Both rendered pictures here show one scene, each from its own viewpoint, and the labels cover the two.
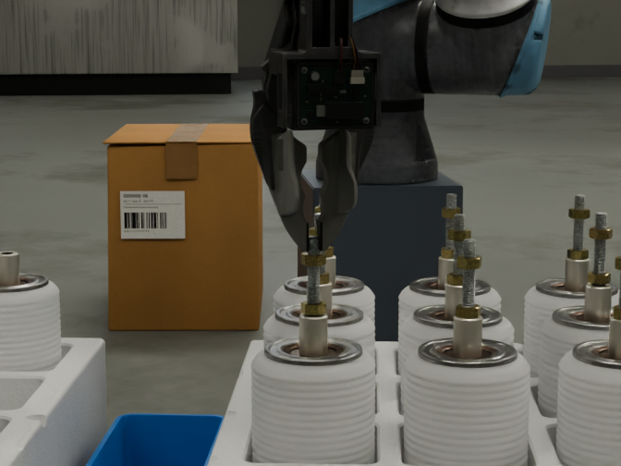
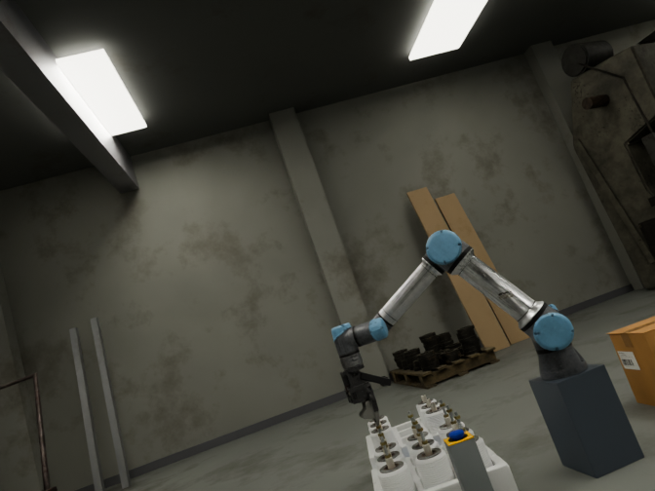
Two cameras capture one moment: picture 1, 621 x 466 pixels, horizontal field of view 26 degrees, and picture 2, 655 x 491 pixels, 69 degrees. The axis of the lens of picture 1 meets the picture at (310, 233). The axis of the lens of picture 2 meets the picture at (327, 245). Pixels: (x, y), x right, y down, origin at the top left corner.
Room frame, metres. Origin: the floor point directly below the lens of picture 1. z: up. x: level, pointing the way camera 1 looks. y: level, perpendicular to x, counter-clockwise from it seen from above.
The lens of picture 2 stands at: (0.94, -1.76, 0.68)
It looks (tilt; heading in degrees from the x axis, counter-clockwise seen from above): 10 degrees up; 87
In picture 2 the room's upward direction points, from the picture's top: 19 degrees counter-clockwise
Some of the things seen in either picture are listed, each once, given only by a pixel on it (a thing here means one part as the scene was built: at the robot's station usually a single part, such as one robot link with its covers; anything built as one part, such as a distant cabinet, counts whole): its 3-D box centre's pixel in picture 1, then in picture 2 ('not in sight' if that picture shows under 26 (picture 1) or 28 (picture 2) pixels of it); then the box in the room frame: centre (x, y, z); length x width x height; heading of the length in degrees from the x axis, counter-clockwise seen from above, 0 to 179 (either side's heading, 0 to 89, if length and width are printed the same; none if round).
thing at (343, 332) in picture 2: not in sight; (345, 339); (0.99, -0.01, 0.64); 0.09 x 0.08 x 0.11; 162
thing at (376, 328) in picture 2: not in sight; (371, 331); (1.09, -0.02, 0.64); 0.11 x 0.11 x 0.08; 72
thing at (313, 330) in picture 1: (313, 335); not in sight; (1.00, 0.00, 0.26); 0.02 x 0.02 x 0.03
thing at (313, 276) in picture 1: (313, 285); not in sight; (1.00, 0.00, 0.30); 0.01 x 0.01 x 0.08
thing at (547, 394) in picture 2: (375, 294); (583, 416); (1.66, -0.08, 0.15); 0.18 x 0.18 x 0.30; 6
